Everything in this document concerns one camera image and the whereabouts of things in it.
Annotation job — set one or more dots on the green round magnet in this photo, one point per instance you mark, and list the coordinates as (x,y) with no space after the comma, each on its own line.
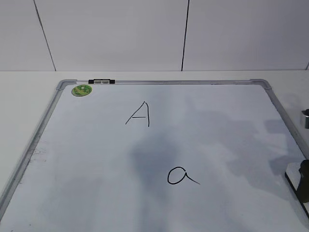
(81,90)

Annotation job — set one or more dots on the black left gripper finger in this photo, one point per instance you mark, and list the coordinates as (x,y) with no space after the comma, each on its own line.
(303,186)

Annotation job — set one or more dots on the white whiteboard eraser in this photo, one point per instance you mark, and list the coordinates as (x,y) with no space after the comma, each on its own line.
(293,176)

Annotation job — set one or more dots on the black silver hanging clip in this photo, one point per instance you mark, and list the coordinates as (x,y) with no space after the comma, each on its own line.
(101,81)

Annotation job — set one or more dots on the white framed whiteboard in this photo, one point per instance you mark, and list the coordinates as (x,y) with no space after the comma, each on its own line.
(133,156)

